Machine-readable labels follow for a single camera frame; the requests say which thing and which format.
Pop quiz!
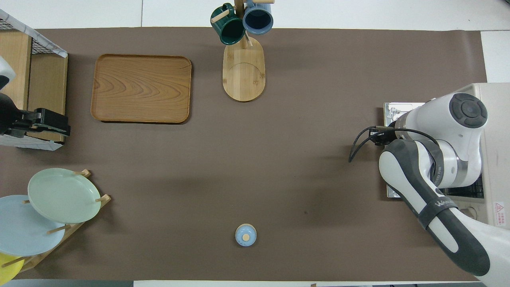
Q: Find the beige toaster oven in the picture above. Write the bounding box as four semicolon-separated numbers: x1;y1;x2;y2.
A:
440;83;510;232

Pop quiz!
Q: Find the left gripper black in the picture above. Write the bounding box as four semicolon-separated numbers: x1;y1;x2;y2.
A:
0;92;71;138

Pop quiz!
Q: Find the large light blue plate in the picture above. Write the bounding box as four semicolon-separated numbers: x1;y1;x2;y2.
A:
0;195;66;256

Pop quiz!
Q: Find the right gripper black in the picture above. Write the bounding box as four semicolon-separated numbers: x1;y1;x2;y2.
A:
369;127;399;146

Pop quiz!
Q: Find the dark green mug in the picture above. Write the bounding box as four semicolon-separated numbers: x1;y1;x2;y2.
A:
210;3;246;45

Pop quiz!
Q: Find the blue mug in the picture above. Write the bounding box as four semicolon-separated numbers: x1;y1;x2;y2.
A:
242;0;274;35

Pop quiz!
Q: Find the black wire basket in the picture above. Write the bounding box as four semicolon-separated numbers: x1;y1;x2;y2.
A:
0;18;45;55

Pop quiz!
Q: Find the rectangular wooden tray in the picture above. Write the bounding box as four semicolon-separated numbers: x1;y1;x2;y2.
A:
90;54;192;124

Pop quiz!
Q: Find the yellow plate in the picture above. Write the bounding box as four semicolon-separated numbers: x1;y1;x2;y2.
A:
0;252;25;286

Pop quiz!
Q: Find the wooden mug tree stand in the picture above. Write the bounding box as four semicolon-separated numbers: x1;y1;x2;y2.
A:
210;0;275;102

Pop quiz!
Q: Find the brown table mat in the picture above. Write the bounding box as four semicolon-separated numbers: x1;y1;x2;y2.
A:
0;27;508;281

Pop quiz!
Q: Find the wooden plate rack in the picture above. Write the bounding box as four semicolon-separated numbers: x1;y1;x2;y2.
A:
0;169;111;273

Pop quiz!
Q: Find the pale green plate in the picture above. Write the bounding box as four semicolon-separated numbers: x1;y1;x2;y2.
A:
28;168;102;224

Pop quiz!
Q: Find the wooden two-tier shelf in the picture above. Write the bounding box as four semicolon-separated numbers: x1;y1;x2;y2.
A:
0;31;68;143

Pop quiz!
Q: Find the white checked cloth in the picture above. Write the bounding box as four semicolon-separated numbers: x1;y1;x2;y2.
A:
0;10;68;151

